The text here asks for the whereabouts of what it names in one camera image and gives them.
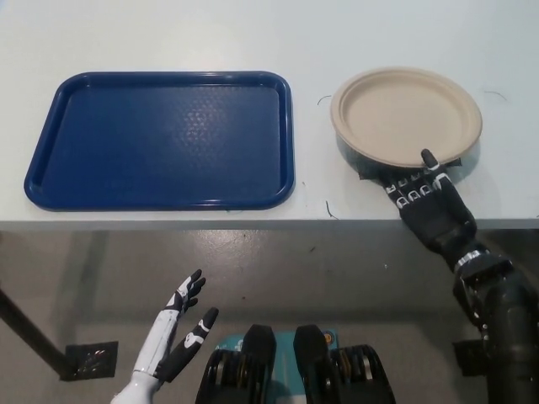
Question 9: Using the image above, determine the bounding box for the black table leg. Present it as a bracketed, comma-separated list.
[0, 289, 71, 379]

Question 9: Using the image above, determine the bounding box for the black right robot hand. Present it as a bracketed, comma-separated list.
[380, 148, 480, 263]

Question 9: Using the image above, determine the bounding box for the black table foot plate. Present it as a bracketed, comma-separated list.
[62, 341, 120, 381]

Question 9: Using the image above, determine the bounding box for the blue plastic tray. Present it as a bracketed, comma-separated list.
[23, 70, 296, 211]

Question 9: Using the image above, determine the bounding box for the beige paper plate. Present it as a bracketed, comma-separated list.
[329, 66, 484, 170]

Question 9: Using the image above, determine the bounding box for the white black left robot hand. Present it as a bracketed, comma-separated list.
[131, 270, 220, 384]

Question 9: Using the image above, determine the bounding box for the grey perforated plastic basket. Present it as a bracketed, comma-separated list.
[334, 133, 482, 181]

